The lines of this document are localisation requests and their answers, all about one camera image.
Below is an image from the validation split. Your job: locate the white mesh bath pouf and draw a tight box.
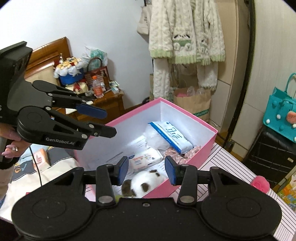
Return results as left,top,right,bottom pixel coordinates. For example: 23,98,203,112
144,124,170,150

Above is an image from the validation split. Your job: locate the brown paper bag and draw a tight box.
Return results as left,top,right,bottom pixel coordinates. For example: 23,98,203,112
174,86,211,122

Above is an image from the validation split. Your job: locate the pink cardboard box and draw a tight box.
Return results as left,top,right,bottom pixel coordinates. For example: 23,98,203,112
75,99,217,199

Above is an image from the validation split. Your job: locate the person left hand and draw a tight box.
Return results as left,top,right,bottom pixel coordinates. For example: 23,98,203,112
1,123,31,159

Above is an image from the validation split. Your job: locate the beige wardrobe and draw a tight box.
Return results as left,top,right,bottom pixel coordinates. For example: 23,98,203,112
208,0,296,160

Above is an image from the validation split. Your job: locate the blue wet wipes pack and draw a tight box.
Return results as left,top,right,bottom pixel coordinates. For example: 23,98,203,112
149,121,194,154

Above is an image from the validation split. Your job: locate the pink floral scrunchie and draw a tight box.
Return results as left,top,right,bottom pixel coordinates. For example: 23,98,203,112
162,145,202,164

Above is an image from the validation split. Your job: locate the beige canvas tote bag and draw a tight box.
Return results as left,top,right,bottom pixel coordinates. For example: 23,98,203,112
137,4,152,35

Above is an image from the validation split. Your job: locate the striped tablecloth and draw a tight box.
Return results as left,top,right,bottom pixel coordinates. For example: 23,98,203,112
198,144,295,240

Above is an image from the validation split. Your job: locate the flower bouquet blue box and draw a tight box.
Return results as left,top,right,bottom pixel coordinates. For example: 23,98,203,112
53,53,87,86

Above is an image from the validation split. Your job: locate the purple plush with pink hat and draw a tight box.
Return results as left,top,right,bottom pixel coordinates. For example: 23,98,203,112
250,176,270,194

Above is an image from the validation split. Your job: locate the black suitcase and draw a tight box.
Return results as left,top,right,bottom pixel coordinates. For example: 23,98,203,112
242,126,295,188

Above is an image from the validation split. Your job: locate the small white tissue pack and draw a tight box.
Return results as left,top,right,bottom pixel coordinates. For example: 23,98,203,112
129,147,163,173

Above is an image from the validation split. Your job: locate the colourful gift bag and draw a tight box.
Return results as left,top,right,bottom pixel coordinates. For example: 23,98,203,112
277,174,295,211

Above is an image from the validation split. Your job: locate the teal felt tote bag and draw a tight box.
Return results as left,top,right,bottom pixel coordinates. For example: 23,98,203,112
263,73,296,143

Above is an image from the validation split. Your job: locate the white panda plush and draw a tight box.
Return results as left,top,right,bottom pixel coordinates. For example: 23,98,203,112
121,170,166,198

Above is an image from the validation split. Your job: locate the orange drink bottle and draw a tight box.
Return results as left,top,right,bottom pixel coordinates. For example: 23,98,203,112
92,75,103,98

